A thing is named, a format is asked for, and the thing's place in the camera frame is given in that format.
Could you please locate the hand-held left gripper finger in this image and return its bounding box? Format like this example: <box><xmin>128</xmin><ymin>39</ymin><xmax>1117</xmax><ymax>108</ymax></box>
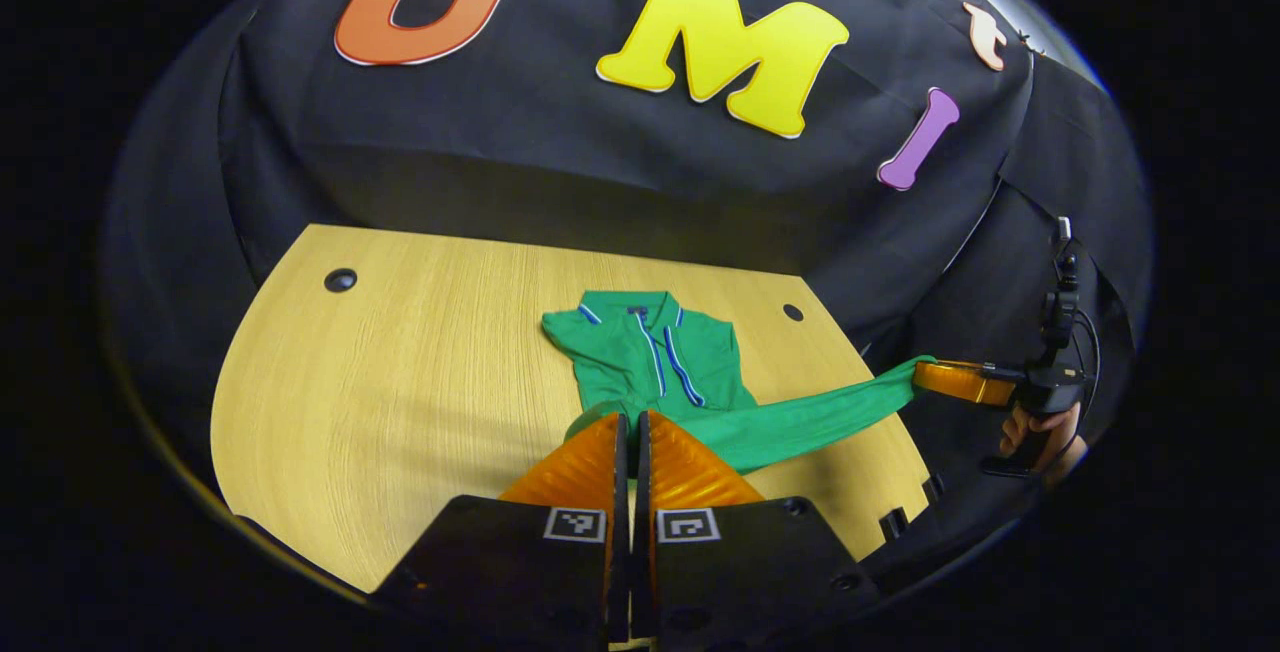
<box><xmin>634</xmin><ymin>410</ymin><xmax>881</xmax><ymax>652</ymax></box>
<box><xmin>370</xmin><ymin>410</ymin><xmax>633</xmax><ymax>652</ymax></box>

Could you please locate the green T-shirt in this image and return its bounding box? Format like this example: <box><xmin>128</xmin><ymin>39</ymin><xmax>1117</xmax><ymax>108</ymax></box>
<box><xmin>541</xmin><ymin>290</ymin><xmax>936</xmax><ymax>475</ymax></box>

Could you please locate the black backdrop cloth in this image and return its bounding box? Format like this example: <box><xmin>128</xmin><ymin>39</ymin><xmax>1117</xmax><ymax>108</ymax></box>
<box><xmin>100</xmin><ymin>0</ymin><xmax>1158</xmax><ymax>593</ymax></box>

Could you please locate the thin black cable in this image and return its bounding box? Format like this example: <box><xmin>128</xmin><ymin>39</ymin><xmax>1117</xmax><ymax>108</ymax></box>
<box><xmin>1075</xmin><ymin>307</ymin><xmax>1103</xmax><ymax>463</ymax></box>

